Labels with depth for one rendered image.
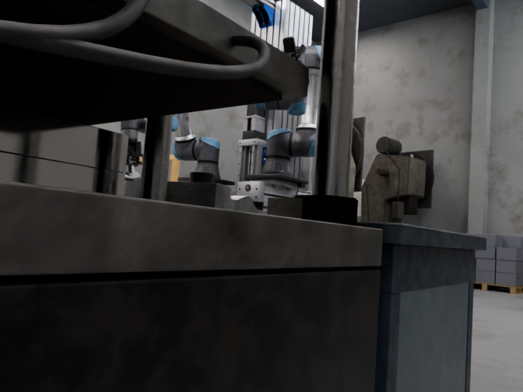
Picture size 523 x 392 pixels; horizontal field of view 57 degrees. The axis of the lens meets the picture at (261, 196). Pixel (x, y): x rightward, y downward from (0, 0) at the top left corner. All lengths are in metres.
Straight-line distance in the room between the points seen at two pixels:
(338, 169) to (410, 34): 12.28
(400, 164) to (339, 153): 9.74
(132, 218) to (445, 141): 11.51
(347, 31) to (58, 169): 0.60
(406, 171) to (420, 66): 3.19
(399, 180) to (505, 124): 2.57
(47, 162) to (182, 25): 0.50
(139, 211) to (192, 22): 0.29
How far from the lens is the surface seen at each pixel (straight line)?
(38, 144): 1.00
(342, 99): 0.79
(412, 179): 10.52
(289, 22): 2.75
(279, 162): 2.26
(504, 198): 11.25
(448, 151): 11.75
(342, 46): 0.82
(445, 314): 1.27
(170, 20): 0.59
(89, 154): 1.05
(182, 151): 2.69
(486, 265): 10.21
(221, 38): 0.64
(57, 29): 0.37
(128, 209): 0.39
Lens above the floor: 0.76
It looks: 5 degrees up
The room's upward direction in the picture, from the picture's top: 4 degrees clockwise
